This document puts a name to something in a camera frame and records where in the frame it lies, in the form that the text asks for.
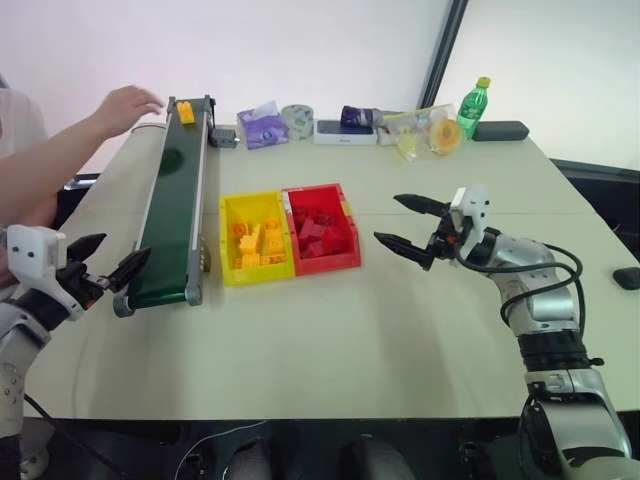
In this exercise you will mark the yellow flat toy brick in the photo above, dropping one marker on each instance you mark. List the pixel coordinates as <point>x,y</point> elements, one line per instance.
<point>272,259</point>

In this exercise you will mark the green plastic bottle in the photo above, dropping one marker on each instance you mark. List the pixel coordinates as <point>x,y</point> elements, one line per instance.
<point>471,107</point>

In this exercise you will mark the dark side furniture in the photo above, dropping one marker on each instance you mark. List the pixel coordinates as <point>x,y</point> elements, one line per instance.
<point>605,190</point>

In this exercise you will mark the person's bare forearm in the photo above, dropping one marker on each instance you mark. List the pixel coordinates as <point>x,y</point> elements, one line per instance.
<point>55,152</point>

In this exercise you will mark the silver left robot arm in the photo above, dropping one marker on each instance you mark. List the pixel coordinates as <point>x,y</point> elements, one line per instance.
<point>20,325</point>

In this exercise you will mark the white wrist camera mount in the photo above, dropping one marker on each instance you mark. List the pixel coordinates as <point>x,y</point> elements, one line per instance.
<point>35,255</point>
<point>472,207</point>

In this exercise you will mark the clear plastic bag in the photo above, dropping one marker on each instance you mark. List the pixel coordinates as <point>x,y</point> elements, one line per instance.
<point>407,132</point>

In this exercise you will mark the dark window frame post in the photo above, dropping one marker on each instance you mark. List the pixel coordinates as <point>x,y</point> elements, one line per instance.
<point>442,50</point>

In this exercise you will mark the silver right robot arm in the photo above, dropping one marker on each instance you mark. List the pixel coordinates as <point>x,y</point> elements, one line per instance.
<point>550,305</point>

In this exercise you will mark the person's bare hand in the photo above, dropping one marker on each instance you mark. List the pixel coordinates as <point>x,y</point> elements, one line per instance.
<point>125,107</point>

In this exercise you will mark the yellow square toy brick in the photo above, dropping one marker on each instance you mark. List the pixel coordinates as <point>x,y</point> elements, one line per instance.
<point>274,242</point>

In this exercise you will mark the person's white shirt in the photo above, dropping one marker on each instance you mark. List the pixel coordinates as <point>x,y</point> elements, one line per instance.
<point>20,125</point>

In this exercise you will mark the large purple packet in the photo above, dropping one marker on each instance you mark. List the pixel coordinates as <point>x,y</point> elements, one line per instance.
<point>262,127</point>

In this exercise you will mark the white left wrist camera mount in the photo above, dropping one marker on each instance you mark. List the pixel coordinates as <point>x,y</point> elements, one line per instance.
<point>35,255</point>

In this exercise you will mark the yellow comb-shaped toy brick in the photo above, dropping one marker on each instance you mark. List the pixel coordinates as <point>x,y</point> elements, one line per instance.
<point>251,245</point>

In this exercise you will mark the black oblong case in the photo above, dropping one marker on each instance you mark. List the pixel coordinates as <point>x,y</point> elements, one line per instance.
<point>500,131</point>

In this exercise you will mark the small purple packet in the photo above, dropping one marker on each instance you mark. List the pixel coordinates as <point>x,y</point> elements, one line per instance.
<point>357,116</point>

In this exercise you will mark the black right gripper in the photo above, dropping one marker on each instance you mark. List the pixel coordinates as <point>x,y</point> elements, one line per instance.
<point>445,245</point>

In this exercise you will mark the orange round fruit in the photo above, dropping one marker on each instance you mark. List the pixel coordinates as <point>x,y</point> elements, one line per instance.
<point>446,136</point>

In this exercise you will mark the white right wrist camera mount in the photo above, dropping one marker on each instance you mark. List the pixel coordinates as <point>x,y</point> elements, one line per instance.
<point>472,207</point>

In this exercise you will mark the grey tape roll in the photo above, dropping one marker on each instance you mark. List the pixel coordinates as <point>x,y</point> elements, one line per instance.
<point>298,122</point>

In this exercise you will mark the green conveyor belt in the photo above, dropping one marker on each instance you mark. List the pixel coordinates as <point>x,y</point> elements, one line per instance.
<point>172,200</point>

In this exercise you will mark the yellow gear-print toy brick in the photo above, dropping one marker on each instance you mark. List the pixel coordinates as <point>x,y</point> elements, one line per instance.
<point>238,229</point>

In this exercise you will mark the red toy brick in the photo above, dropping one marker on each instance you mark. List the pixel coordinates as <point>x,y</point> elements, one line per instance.
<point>311,233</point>

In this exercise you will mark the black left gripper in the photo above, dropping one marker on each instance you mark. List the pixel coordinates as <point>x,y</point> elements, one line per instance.
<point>82,285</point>

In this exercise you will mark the red plastic bin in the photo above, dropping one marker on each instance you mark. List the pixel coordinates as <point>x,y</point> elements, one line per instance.
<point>350,250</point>

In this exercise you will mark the white flat carton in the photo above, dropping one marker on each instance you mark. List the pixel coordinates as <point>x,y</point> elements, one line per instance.
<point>345,136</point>

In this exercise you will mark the black computer mouse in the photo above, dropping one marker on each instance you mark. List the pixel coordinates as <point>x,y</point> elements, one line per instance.
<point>627,277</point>

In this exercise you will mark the yellow plastic bin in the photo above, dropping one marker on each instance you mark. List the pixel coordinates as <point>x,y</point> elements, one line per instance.
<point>230,270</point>

